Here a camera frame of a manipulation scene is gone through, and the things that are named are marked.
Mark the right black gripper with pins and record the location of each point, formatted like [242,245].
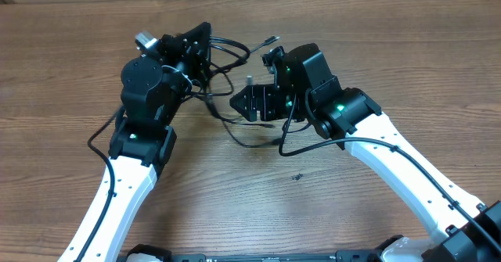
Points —
[268,102]

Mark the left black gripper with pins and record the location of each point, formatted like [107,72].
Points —
[196,41]

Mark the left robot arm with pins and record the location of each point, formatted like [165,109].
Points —
[155,84]

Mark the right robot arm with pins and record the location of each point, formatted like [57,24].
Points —
[459,226]

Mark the small black debris piece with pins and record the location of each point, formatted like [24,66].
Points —
[297,177]

